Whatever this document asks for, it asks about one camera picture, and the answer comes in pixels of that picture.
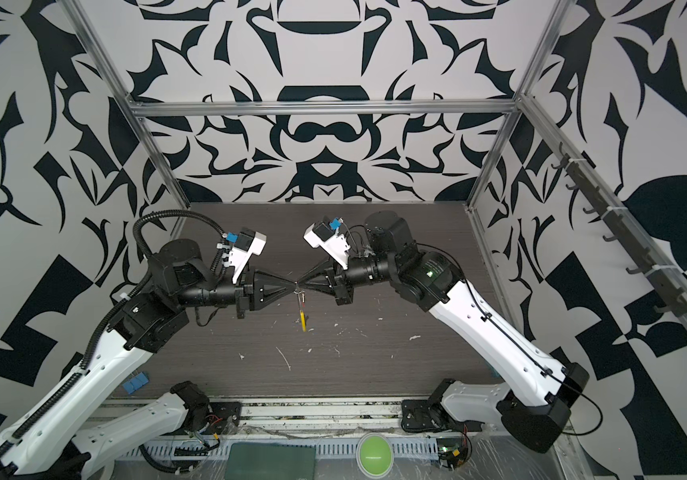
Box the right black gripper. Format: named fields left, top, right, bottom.
left=302, top=251, right=405, bottom=305

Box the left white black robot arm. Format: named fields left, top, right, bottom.
left=0, top=210, right=295, bottom=479

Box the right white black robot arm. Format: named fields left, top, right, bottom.
left=299, top=210, right=589, bottom=453

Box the blue connector block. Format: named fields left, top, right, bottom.
left=122, top=372, right=150, bottom=395

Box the dark green pad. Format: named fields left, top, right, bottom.
left=224, top=443, right=317, bottom=480

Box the green round button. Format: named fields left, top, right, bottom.
left=355, top=433, right=393, bottom=479

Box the small circuit board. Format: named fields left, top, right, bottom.
left=437, top=436, right=473, bottom=471

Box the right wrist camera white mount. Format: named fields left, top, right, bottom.
left=303, top=217, right=351, bottom=270

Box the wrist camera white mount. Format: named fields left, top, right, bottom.
left=217, top=228, right=267, bottom=284
left=303, top=217, right=351, bottom=270

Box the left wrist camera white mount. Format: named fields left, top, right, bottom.
left=217, top=228, right=267, bottom=284

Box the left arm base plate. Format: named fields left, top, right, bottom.
left=191, top=401, right=243, bottom=436

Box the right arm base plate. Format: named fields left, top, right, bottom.
left=399, top=399, right=483, bottom=433

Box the white slotted cable duct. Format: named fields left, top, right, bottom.
left=147, top=437, right=439, bottom=463

